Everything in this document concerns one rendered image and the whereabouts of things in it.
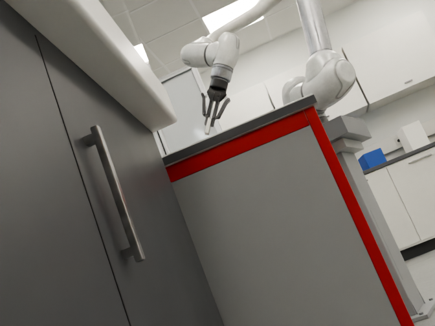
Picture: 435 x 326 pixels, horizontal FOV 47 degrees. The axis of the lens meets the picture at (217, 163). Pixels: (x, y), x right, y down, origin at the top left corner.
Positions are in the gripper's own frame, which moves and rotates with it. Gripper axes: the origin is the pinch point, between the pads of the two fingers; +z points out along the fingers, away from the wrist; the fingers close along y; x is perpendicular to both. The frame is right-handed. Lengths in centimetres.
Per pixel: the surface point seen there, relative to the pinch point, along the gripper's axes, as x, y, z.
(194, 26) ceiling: -255, 91, -151
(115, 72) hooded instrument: 120, -6, 20
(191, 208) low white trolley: 71, -16, 38
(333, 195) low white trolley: 72, -51, 27
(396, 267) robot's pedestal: -11, -86, 39
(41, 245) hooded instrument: 159, -21, 49
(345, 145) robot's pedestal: -4, -57, -4
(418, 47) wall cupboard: -310, -129, -193
